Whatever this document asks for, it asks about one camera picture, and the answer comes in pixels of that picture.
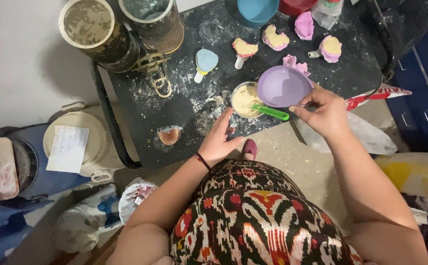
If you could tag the person's right hand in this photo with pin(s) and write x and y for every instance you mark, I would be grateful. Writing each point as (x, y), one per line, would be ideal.
(328, 114)

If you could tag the person's left hand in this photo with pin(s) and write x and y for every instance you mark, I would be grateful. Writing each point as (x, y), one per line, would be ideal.
(215, 143)

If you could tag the purple plastic bowl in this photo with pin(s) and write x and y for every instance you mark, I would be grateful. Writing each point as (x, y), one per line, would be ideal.
(282, 86)

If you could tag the maroon shoe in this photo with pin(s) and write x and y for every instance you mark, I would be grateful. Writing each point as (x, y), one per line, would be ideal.
(250, 148)

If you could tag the clear crumpled plastic bag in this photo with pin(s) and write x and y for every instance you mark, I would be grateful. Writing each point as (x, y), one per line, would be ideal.
(368, 136)

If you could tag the wax denture base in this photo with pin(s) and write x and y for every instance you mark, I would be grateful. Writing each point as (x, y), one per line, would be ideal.
(169, 136)

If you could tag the small bowl of plaster mix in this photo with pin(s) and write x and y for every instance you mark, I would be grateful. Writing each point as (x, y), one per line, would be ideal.
(242, 101)

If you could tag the red and white bag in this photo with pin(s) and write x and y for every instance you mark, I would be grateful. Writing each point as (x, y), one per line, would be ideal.
(376, 96)

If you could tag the pink alginate scrap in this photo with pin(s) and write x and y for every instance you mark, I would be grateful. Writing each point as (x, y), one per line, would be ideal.
(298, 65)

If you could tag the patterned ikat dress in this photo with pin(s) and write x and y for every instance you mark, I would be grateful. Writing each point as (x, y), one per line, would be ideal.
(258, 221)

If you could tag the pink dental impression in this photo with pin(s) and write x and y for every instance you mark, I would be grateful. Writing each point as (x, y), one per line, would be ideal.
(304, 25)

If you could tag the brass flask clamp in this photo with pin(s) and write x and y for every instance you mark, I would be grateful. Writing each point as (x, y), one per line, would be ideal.
(155, 70)

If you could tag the plastic bag of pink scraps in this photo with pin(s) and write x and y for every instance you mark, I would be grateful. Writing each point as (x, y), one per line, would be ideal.
(134, 198)

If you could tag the clear plastic bag with container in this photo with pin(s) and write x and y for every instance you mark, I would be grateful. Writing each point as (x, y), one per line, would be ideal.
(326, 13)

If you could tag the blue drawer cabinet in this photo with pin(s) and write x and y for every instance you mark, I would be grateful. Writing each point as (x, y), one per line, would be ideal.
(427, 81)

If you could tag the yellow plastic bag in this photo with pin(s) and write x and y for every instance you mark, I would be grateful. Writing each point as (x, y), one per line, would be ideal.
(416, 175)

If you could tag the red mixing bowl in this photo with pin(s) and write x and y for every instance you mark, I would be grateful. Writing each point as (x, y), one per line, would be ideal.
(295, 5)

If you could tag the cream bucket with lid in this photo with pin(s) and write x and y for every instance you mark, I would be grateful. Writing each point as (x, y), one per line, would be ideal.
(96, 147)

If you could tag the blue mixing bowl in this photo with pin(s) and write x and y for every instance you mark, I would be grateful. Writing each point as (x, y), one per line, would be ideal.
(256, 11)

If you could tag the narrow stained cylindrical container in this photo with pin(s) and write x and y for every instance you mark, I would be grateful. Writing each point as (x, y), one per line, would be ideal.
(158, 25)

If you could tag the white paper note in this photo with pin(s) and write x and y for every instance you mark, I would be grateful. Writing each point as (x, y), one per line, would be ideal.
(68, 149)

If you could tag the white sack with blue print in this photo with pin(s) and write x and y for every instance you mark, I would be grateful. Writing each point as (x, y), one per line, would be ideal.
(81, 221)

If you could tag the wide stained cylindrical container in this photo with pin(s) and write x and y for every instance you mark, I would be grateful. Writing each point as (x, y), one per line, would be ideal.
(96, 33)

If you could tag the blue barrel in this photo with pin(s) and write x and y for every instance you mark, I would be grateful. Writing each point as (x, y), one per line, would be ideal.
(33, 176)

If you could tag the black table frame tube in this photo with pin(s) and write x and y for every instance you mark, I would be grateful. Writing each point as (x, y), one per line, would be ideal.
(107, 121)

